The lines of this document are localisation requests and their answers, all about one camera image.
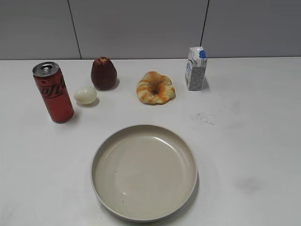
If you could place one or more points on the small white milk carton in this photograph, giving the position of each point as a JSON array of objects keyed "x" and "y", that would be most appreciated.
[{"x": 195, "y": 68}]

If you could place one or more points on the red cola can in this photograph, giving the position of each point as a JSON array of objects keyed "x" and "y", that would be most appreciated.
[{"x": 50, "y": 82}]

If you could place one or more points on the beige round plate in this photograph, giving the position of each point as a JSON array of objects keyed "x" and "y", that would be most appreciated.
[{"x": 144, "y": 173}]

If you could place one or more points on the white egg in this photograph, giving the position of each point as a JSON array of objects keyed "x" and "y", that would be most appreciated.
[{"x": 85, "y": 95}]

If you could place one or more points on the dark red wax apple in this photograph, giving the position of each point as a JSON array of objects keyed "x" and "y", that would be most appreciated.
[{"x": 103, "y": 74}]

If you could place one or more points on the orange swirl bread roll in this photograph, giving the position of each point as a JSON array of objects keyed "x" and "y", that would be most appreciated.
[{"x": 155, "y": 88}]

